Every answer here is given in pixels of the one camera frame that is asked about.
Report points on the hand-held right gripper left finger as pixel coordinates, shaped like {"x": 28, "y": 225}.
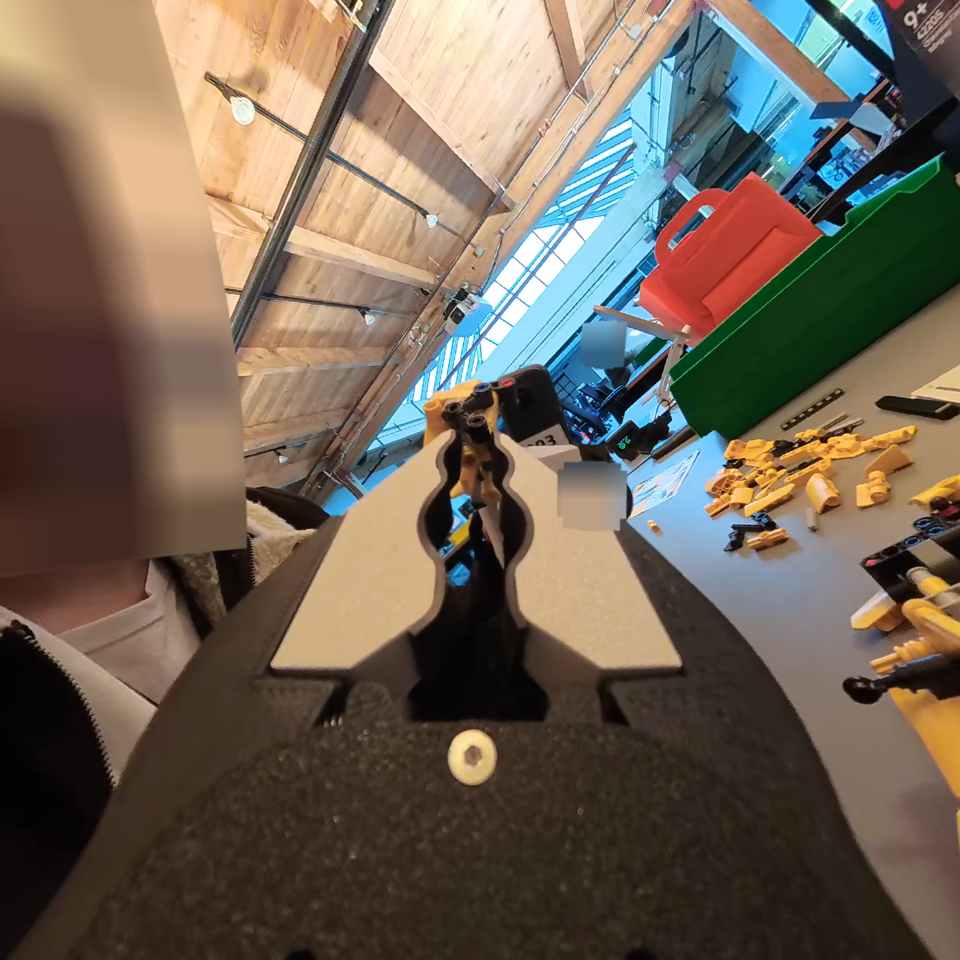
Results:
{"x": 360, "y": 592}

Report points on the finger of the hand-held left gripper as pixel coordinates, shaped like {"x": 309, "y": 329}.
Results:
{"x": 493, "y": 532}

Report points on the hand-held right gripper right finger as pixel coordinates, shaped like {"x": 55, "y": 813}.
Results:
{"x": 592, "y": 600}

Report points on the yellow brick subassembly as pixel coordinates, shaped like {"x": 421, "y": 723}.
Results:
{"x": 480, "y": 472}

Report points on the yellow brick car model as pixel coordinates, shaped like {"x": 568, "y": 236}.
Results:
{"x": 930, "y": 615}

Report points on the grey desk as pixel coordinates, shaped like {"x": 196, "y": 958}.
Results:
{"x": 787, "y": 600}

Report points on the black device green display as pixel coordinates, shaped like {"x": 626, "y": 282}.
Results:
{"x": 624, "y": 442}

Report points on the colourful printed leaflet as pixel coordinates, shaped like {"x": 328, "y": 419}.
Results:
{"x": 664, "y": 484}

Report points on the pile of yellow brick pieces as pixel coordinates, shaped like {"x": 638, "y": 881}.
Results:
{"x": 821, "y": 491}

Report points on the long black brick beam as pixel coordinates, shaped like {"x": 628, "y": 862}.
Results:
{"x": 811, "y": 409}

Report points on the green plastic bin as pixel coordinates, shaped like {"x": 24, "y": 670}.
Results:
{"x": 810, "y": 330}

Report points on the black flat bar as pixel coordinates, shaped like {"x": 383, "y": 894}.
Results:
{"x": 915, "y": 406}

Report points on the open instruction booklet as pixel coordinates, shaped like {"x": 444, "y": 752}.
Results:
{"x": 945, "y": 386}

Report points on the white ceiling camera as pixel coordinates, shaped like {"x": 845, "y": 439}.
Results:
{"x": 465, "y": 311}

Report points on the wooden frame stand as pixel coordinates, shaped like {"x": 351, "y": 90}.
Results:
{"x": 675, "y": 352}

